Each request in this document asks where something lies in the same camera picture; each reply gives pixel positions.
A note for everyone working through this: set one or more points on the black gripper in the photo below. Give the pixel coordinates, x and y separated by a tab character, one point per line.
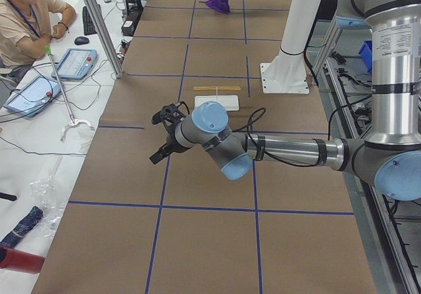
170	141

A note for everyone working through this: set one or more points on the purple towel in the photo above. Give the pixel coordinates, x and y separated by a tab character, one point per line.
221	6

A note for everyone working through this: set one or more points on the wooden rack rod front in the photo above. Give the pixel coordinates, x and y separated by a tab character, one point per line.
212	88

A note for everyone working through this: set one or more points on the reacher grabber stick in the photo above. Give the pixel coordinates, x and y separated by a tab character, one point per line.
74	122

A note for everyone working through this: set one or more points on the black box with label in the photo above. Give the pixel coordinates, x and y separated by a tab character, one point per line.
127	28

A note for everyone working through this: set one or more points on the far teach pendant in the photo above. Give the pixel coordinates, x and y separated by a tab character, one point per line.
76	63

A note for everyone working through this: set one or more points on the teach pendant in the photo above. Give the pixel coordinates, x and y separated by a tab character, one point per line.
34	97
76	63

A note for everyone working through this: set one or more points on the clear plastic wrapper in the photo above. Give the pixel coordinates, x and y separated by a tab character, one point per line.
50	199

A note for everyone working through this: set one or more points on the black computer mouse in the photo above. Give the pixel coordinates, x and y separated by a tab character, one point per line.
81	40

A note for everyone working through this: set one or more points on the near teach pendant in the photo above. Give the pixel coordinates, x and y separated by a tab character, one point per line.
34	97

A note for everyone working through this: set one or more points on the folded dark plaid umbrella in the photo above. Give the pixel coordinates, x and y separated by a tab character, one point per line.
15	236

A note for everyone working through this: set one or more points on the black keyboard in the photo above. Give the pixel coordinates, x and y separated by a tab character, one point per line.
88	25

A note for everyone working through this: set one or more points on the blue plastic bin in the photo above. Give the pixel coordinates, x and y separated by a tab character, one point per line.
365	52

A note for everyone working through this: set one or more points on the red cylinder bottle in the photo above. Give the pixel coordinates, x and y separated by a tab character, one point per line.
20	261

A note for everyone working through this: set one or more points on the seated man beige shirt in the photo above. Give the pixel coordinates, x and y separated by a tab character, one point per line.
27	27

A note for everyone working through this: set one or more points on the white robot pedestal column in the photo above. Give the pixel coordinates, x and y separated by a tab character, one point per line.
287	72

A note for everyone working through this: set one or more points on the aluminium frame post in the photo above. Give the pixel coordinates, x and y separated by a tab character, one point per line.
104	36

